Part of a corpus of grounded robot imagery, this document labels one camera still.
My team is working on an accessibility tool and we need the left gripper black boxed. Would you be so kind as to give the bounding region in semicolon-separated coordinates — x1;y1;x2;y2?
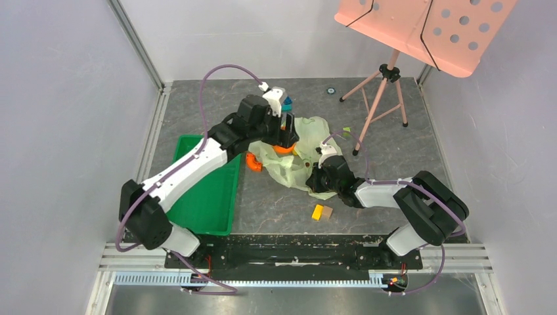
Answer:
248;107;298;148

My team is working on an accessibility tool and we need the orange fake fruit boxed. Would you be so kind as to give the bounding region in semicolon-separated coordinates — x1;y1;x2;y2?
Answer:
273;144;296;154

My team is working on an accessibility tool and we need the pale green plastic bag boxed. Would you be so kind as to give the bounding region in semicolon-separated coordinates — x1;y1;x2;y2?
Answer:
248;116;336;200

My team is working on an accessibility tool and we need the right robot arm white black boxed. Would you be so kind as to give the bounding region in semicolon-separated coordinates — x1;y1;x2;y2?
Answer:
306;156;469;268

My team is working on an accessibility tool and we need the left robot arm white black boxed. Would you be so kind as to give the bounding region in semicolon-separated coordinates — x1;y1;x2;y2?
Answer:
118;88;299;268

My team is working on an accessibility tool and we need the brown wooden block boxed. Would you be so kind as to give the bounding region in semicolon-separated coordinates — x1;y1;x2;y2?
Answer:
321;206;333;220

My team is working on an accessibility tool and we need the orange curved toy piece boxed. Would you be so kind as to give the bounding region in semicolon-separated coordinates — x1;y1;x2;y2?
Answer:
245;152;263;173

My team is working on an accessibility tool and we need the yellow block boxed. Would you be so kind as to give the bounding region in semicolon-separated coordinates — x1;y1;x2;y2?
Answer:
311;205;324;221

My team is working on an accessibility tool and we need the green plastic tray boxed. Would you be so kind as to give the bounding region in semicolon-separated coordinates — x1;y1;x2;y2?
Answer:
167;156;241;236

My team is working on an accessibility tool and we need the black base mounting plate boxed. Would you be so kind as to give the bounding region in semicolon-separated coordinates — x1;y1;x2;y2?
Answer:
189;234;423;280

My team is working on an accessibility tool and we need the pink music stand desk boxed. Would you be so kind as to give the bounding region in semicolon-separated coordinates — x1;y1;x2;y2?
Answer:
334;0;517;78

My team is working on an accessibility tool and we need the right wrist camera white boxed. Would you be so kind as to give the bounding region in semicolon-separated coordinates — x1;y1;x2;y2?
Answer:
316;143;342;169

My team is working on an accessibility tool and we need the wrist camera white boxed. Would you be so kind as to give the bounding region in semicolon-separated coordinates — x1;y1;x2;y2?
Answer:
258;81;287;117
316;143;342;169

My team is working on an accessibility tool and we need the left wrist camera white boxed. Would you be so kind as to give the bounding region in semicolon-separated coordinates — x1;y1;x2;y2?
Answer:
258;81;287;117

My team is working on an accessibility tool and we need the white cable duct strip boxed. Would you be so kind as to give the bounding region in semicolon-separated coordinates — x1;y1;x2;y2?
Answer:
113;271;388;289

